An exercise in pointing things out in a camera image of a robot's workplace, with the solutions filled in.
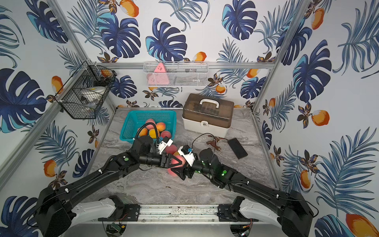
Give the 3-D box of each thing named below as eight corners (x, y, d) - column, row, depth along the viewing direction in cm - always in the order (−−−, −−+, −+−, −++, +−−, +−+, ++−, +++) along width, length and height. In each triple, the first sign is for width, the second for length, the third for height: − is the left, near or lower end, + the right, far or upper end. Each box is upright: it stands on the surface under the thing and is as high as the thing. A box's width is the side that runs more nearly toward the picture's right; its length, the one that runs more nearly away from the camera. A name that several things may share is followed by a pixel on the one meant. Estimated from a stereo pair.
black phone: (238, 159, 96) (239, 158, 94) (227, 141, 104) (227, 140, 102) (247, 156, 97) (248, 154, 96) (235, 139, 106) (236, 137, 104)
